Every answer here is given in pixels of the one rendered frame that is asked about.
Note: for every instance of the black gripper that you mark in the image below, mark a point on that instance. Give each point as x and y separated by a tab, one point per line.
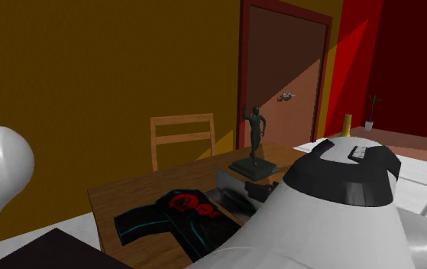
259	190

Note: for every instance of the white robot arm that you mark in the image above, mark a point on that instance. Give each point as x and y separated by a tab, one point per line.
310	231

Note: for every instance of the grey metal box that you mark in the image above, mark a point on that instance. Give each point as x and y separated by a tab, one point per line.
228	181

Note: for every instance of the dark figure statue on base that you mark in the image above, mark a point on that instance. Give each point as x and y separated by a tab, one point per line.
254	141

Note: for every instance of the black cloth with red print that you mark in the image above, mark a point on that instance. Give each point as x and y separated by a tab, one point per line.
190	220

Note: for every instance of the wooden chair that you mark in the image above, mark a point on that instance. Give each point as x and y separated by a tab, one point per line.
182	138

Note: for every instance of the yellow vase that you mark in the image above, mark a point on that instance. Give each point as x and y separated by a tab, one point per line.
347	125

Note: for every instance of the wooden table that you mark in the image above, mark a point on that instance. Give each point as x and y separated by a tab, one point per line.
138	193

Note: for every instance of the potted plant in white pot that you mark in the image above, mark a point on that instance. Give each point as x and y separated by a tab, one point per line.
369	125

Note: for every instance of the dark robot stand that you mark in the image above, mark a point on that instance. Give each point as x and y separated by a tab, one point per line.
60	253

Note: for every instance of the brown door with red frame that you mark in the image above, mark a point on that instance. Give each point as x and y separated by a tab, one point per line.
284	74

